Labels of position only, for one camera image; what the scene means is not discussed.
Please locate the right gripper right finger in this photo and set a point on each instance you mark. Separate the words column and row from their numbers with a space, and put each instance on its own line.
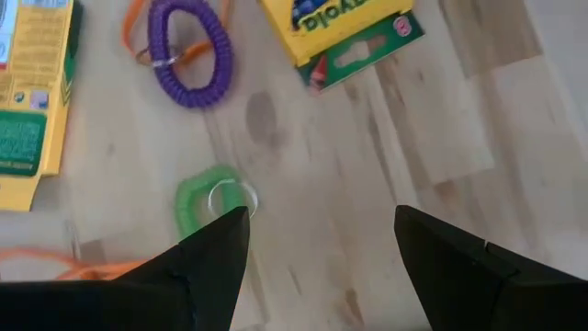
column 482, row 289

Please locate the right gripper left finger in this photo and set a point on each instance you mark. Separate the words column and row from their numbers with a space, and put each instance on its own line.
column 184, row 294

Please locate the yellow Crayola crayon box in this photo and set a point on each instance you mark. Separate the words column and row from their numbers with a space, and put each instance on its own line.
column 340, row 27
column 32, row 69

